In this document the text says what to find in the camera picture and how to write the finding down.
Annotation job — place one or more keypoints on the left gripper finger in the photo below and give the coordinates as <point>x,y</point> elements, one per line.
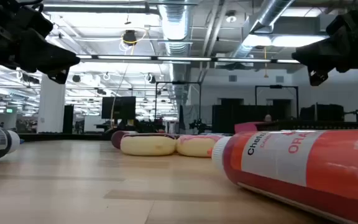
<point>45,54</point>
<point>59,77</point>

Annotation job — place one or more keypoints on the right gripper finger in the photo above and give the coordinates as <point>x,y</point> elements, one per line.
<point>319,57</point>
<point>317,77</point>

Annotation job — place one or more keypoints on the red bottle orange label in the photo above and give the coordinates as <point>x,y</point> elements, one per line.
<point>322,161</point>

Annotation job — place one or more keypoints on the chocolate donut cream sprinkles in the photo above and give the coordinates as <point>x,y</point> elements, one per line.
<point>116,139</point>

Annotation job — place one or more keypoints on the pink icing toy donut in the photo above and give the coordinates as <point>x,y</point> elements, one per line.
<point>194,147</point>

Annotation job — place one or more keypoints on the black background robot arm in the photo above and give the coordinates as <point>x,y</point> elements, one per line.
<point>356,114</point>
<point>197,125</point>

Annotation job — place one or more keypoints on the white building column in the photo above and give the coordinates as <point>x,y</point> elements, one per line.
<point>51,105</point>

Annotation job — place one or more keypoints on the black equipment box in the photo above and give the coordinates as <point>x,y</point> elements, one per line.
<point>322,112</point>

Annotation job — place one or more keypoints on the tall black cabinet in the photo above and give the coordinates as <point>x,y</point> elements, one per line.
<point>68,118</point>

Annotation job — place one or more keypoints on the black mesh basket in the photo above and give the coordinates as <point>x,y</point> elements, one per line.
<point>306,125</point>

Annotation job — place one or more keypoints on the person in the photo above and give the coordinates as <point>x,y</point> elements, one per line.
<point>268,117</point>

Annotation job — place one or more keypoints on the dark background monitor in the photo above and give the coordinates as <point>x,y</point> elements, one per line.
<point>118,107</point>

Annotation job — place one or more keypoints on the red plastic tray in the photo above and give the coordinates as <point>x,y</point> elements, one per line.
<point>244,127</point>

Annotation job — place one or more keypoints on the black partition screen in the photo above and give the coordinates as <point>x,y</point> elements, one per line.
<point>228,118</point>

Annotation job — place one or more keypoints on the chocolate icing toy donut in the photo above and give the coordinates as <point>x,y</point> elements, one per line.
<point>148,146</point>

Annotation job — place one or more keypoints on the long ceiling light bar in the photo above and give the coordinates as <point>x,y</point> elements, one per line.
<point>182,58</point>

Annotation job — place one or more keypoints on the black gantry frame stand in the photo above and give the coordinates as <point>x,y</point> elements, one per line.
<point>199,99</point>
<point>277,86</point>

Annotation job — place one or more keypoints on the black aluminium table frame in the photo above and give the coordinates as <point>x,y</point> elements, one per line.
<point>57,137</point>

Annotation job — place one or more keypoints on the silver ceiling duct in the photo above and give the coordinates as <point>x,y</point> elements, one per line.
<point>176,21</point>
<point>272,12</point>

